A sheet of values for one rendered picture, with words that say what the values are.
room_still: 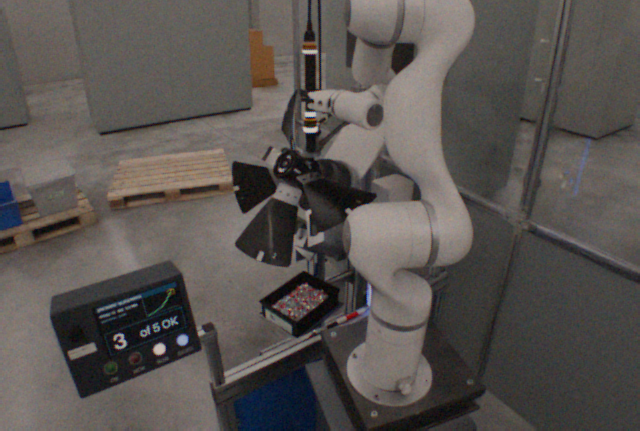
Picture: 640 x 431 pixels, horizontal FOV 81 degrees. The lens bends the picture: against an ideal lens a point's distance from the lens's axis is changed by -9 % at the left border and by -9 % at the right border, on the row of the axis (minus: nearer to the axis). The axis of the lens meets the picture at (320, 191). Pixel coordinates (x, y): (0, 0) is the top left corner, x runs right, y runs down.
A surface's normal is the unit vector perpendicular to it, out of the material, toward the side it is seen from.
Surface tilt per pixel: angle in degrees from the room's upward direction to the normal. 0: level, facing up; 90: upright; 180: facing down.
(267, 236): 50
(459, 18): 71
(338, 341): 2
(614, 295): 90
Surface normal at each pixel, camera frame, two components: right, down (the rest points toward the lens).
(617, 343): -0.83, 0.24
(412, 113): -0.21, 0.12
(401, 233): 0.11, -0.21
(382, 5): 0.07, 0.25
